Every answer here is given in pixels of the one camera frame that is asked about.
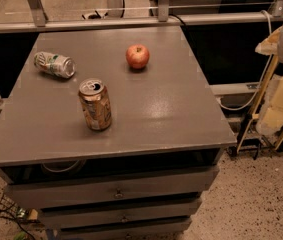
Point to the metal railing bar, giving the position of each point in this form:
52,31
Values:
198,19

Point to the grey drawer cabinet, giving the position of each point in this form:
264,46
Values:
164,116

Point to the top grey drawer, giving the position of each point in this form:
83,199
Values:
112,188

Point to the grey drawer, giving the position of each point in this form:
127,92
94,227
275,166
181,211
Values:
112,188
121,213
128,230

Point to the green white can lying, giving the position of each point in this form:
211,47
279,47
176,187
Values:
55,64

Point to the orange soda can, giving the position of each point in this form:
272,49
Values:
95,102

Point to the red apple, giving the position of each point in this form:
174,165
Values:
137,56

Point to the middle grey drawer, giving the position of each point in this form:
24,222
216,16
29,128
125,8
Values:
121,213

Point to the bottom grey drawer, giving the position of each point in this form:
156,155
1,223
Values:
128,230

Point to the wire basket on floor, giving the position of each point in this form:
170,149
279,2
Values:
12,211

